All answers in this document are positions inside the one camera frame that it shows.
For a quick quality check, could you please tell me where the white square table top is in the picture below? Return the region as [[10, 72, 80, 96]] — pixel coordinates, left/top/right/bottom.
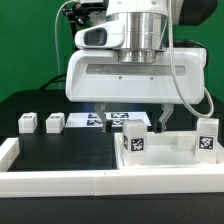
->
[[114, 131, 224, 170]]

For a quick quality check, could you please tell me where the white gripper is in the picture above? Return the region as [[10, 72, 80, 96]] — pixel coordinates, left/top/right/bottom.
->
[[66, 21, 206, 133]]

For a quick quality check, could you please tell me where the black cable bundle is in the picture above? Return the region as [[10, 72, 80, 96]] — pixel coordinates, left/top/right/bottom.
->
[[39, 73, 68, 92]]

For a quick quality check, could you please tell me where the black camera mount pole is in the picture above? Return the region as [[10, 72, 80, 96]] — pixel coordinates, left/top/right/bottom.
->
[[61, 2, 108, 51]]

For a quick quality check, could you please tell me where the white U-shaped obstacle fence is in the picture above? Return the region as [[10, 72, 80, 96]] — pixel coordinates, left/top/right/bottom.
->
[[0, 138, 224, 198]]

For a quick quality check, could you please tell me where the white AprilTag base sheet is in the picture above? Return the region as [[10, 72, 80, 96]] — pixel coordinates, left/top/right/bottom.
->
[[65, 112, 151, 128]]

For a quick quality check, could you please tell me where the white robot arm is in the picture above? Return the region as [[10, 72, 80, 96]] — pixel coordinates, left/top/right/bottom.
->
[[66, 0, 218, 132]]

